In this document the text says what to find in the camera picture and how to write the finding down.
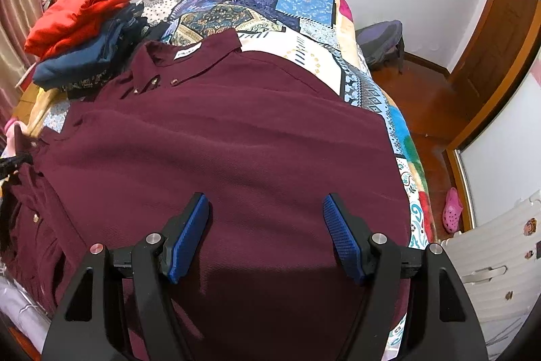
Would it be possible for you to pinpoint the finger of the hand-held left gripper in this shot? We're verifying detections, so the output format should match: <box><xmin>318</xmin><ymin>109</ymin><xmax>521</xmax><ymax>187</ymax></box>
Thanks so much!
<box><xmin>0</xmin><ymin>152</ymin><xmax>35</xmax><ymax>180</ymax></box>

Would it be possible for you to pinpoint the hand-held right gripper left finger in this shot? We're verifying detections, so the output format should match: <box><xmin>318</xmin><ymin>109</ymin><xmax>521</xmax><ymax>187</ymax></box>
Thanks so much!
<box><xmin>42</xmin><ymin>192</ymin><xmax>211</xmax><ymax>361</ymax></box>

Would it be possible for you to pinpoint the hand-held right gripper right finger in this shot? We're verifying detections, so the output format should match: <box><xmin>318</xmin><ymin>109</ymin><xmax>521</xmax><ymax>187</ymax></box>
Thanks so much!
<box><xmin>322</xmin><ymin>193</ymin><xmax>491</xmax><ymax>361</ymax></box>

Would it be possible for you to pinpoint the maroon button-up shirt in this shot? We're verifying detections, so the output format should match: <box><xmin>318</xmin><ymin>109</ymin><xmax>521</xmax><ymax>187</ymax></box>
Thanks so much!
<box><xmin>0</xmin><ymin>35</ymin><xmax>413</xmax><ymax>361</ymax></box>

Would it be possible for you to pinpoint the yellow cushion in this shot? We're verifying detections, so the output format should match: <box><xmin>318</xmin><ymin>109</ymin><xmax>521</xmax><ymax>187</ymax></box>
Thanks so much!
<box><xmin>17</xmin><ymin>84</ymin><xmax>60</xmax><ymax>135</ymax></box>

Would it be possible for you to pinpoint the pink slipper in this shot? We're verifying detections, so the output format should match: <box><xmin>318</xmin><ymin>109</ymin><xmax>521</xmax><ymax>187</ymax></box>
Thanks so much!
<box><xmin>442</xmin><ymin>187</ymin><xmax>464</xmax><ymax>234</ymax></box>

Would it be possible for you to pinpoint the dark patterned folded garment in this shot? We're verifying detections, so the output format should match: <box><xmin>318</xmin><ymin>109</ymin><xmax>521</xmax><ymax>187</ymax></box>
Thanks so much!
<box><xmin>59</xmin><ymin>67</ymin><xmax>116</xmax><ymax>99</ymax></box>

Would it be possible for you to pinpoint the dark blue folded garment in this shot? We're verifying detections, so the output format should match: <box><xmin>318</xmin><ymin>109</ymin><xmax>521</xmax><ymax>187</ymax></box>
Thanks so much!
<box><xmin>31</xmin><ymin>20</ymin><xmax>144</xmax><ymax>89</ymax></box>

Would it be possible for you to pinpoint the white plastic cabinet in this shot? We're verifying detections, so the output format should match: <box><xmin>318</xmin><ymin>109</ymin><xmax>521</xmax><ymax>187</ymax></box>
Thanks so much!
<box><xmin>440</xmin><ymin>192</ymin><xmax>541</xmax><ymax>361</ymax></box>

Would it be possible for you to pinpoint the red folded garment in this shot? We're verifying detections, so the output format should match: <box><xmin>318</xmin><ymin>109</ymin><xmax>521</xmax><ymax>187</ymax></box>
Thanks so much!
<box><xmin>24</xmin><ymin>0</ymin><xmax>134</xmax><ymax>59</ymax></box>

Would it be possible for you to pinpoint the striped reddish curtain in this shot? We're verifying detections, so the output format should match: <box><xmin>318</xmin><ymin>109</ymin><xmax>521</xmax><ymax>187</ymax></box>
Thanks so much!
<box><xmin>0</xmin><ymin>0</ymin><xmax>57</xmax><ymax>142</ymax></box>

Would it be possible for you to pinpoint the sliding wardrobe door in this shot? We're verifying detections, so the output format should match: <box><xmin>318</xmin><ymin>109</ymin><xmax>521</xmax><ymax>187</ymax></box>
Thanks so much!
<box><xmin>442</xmin><ymin>61</ymin><xmax>541</xmax><ymax>227</ymax></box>

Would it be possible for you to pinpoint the black garment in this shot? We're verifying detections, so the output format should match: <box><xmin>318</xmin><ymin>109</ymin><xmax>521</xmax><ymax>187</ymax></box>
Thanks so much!
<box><xmin>141</xmin><ymin>23</ymin><xmax>174</xmax><ymax>44</ymax></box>

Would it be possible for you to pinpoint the grey backpack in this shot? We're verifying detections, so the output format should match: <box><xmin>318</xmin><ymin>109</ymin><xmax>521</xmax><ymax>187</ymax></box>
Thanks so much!
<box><xmin>355</xmin><ymin>20</ymin><xmax>406</xmax><ymax>74</ymax></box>

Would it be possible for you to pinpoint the patchwork patterned blanket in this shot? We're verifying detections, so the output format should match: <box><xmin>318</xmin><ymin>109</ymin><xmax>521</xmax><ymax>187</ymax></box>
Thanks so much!
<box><xmin>40</xmin><ymin>0</ymin><xmax>436</xmax><ymax>361</ymax></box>

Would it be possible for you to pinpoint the wooden door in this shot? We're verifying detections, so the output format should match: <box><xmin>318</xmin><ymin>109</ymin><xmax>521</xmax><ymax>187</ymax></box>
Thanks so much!
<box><xmin>448</xmin><ymin>0</ymin><xmax>541</xmax><ymax>108</ymax></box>

